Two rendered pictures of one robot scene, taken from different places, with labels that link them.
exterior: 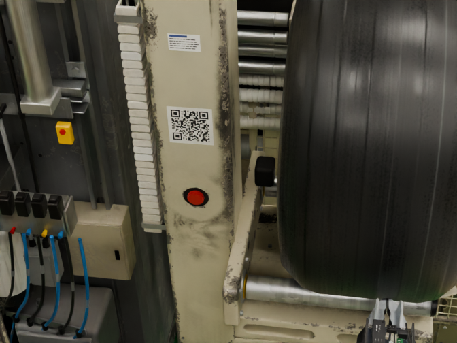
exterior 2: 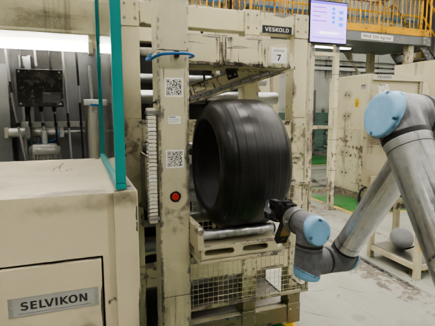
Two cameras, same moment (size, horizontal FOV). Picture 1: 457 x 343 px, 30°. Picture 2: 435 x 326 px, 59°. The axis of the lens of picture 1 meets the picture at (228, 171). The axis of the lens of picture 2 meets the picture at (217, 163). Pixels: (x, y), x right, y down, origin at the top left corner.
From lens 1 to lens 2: 1.01 m
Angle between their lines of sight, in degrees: 42
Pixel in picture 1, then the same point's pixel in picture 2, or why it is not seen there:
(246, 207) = not seen: hidden behind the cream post
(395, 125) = (261, 125)
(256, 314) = (209, 245)
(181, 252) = (167, 231)
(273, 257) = not seen: hidden behind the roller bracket
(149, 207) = (153, 209)
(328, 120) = (239, 125)
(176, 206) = (166, 203)
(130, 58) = (151, 130)
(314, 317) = (232, 242)
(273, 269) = not seen: hidden behind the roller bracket
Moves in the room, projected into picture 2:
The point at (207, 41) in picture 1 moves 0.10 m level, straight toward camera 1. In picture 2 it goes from (182, 118) to (194, 118)
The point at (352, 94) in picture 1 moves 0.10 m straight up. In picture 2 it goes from (245, 118) to (245, 92)
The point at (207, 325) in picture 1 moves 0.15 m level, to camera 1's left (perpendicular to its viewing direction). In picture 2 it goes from (177, 277) to (144, 284)
